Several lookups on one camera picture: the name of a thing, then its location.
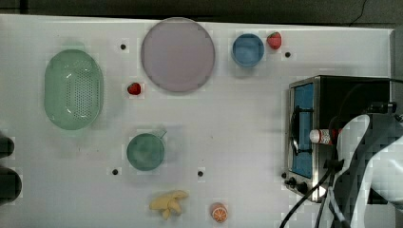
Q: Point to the red ketchup bottle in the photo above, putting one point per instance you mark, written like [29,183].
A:
[324,136]

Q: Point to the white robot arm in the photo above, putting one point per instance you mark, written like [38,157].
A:
[370,149]

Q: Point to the black toaster oven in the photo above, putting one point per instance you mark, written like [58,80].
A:
[324,102]

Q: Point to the lilac round plate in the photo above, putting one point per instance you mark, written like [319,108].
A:
[178,55]

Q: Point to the green mug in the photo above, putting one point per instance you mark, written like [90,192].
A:
[146,151]

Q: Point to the red strawberry near colander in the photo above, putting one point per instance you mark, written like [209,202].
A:
[134,89]

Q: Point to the blue bowl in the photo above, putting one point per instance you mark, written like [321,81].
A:
[247,50]

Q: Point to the peeled toy banana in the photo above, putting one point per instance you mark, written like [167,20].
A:
[168,203]

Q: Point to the orange half toy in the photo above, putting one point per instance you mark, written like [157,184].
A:
[219,212]

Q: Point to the red strawberry near bowl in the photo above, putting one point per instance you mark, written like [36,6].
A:
[274,40]

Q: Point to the green perforated colander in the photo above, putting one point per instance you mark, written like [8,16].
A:
[74,89]

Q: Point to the black cup upper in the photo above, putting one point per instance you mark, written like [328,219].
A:
[6,146]

